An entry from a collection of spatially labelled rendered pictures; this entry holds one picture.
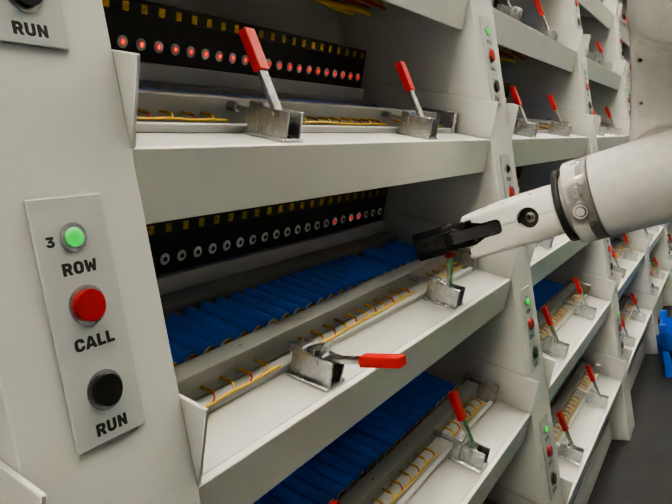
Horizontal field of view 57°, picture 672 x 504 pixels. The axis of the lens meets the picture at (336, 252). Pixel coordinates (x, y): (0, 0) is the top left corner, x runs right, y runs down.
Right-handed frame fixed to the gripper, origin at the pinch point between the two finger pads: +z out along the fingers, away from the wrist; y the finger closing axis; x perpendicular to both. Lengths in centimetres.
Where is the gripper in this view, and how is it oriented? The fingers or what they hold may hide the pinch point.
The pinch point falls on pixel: (435, 242)
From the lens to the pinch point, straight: 72.1
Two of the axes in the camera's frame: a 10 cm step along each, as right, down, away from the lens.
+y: 5.3, -1.6, 8.3
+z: -7.9, 2.4, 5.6
